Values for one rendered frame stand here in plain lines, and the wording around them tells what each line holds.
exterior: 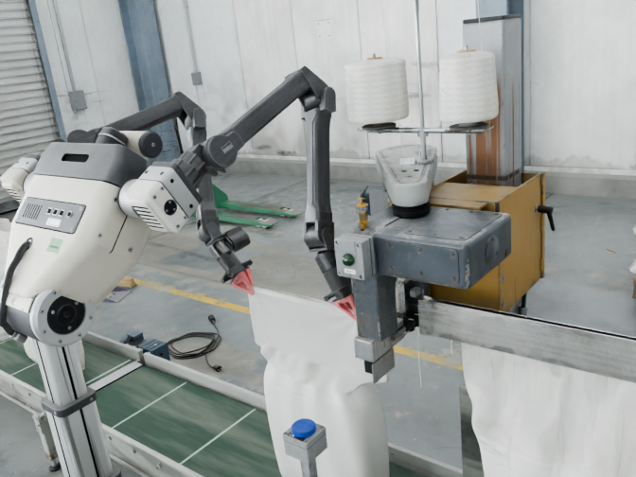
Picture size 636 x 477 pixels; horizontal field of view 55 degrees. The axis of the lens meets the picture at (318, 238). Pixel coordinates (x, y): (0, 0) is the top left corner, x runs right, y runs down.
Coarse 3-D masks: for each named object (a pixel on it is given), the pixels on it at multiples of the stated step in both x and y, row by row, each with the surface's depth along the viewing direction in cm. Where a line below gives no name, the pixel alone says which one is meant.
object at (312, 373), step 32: (256, 288) 189; (256, 320) 194; (288, 320) 184; (320, 320) 175; (352, 320) 168; (288, 352) 188; (320, 352) 179; (352, 352) 172; (288, 384) 184; (320, 384) 176; (352, 384) 172; (288, 416) 187; (320, 416) 177; (352, 416) 171; (352, 448) 174; (384, 448) 181
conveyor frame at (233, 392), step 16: (160, 368) 287; (176, 368) 279; (208, 384) 266; (224, 384) 259; (240, 400) 255; (256, 400) 248; (112, 432) 234; (112, 448) 241; (128, 448) 233; (144, 448) 222; (400, 448) 207; (128, 464) 236; (144, 464) 228; (160, 464) 220; (176, 464) 212; (400, 464) 208; (416, 464) 203; (432, 464) 199
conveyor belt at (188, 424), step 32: (128, 384) 275; (160, 384) 272; (192, 384) 269; (128, 416) 250; (160, 416) 248; (192, 416) 245; (224, 416) 243; (256, 416) 241; (160, 448) 228; (192, 448) 226; (224, 448) 224; (256, 448) 222
